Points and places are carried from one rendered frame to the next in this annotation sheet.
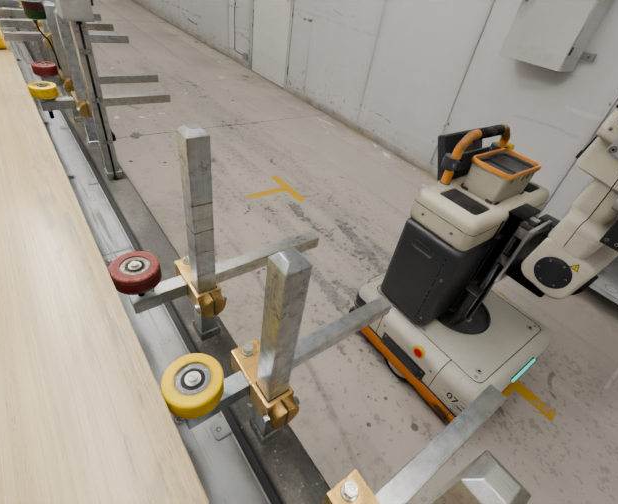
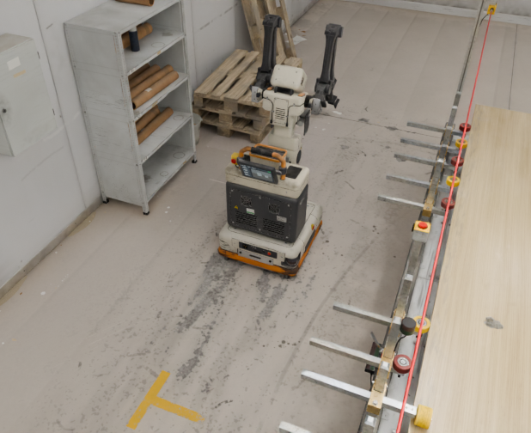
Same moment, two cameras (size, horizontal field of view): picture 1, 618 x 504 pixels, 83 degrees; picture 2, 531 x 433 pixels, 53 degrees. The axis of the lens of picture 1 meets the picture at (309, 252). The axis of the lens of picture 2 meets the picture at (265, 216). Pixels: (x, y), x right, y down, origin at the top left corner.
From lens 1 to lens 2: 3.58 m
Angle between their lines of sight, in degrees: 82
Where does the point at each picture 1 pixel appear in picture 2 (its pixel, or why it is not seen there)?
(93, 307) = (462, 199)
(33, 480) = (483, 185)
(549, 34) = (35, 115)
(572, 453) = not seen: hidden behind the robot
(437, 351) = (310, 218)
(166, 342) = (432, 239)
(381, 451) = (348, 248)
